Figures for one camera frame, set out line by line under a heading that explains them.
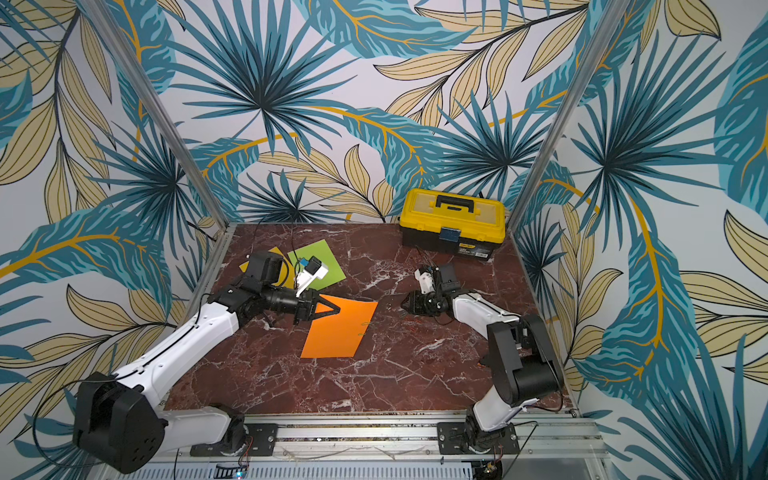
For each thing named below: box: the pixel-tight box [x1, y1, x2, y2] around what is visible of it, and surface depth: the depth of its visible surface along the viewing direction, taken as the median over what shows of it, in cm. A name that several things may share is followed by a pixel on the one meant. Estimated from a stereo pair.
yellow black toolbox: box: [399, 188, 507, 261], surface depth 103 cm
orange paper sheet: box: [300, 294, 379, 358], surface depth 73 cm
